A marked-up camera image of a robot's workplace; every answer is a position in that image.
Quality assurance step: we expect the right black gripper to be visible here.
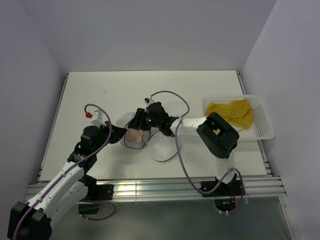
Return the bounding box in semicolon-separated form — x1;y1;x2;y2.
127;107;162;131

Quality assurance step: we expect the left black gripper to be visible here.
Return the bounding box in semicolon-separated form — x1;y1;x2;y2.
92;120;127;154

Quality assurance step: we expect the pink bra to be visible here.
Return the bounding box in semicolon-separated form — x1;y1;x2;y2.
124;128;146;143

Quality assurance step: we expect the white mesh laundry bag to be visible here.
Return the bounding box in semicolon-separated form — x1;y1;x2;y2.
116;111;181;163

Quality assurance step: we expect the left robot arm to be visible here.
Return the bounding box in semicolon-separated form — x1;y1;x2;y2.
7;122;127;240

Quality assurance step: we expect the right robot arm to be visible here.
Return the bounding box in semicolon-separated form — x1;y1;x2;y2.
128;101;240;195

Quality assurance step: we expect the yellow cloth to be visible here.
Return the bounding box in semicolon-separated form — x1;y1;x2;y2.
204;99;254;130

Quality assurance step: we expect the white plastic basket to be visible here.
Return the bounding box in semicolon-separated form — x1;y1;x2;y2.
202;95;275;142

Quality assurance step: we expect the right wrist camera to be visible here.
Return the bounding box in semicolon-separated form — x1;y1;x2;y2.
144;96;155;107

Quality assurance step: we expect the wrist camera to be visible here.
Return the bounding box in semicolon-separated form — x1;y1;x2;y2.
144;96;155;107
85;109;106;128

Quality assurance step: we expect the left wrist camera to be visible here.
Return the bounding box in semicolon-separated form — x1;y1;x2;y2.
85;109;106;128

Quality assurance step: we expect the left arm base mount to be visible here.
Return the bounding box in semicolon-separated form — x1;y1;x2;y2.
77;184;117;218

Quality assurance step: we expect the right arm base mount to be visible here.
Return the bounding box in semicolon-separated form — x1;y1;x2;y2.
202;180;246;212

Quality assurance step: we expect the aluminium rail frame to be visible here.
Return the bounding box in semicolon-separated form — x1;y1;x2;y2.
25;70;301;240

